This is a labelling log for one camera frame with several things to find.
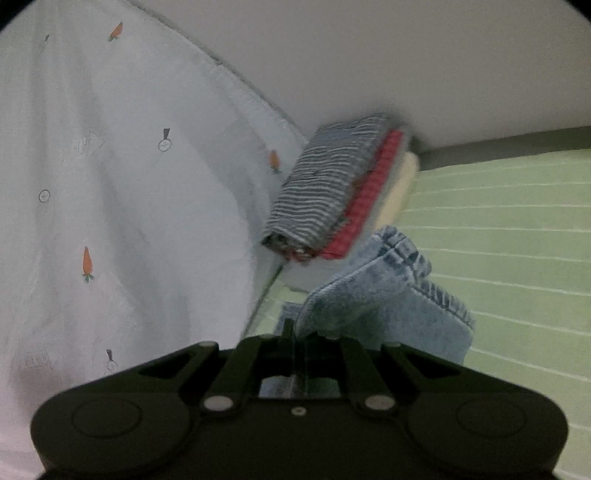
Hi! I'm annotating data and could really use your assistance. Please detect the light blue jeans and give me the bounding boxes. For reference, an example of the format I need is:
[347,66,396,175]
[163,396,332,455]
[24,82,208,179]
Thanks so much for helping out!
[276,226,476,365]

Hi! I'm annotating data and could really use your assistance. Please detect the red folded garment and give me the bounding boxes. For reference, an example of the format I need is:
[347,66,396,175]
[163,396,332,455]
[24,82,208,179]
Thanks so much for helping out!
[320,129,407,260]

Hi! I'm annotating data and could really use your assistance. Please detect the cream folded garment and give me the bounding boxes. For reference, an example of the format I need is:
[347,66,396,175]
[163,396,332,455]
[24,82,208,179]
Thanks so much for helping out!
[370,152,420,231]

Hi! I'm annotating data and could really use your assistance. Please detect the grey striped folded garment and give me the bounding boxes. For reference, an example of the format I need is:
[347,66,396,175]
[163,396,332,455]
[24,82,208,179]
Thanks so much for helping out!
[262,112,394,258]

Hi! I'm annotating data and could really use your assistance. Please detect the green checkered bed sheet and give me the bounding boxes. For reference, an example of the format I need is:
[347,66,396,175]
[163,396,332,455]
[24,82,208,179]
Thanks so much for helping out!
[239,147,591,480]

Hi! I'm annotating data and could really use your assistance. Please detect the white carrot print duvet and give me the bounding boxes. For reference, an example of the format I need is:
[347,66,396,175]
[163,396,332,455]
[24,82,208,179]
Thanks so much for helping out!
[1,1,305,479]

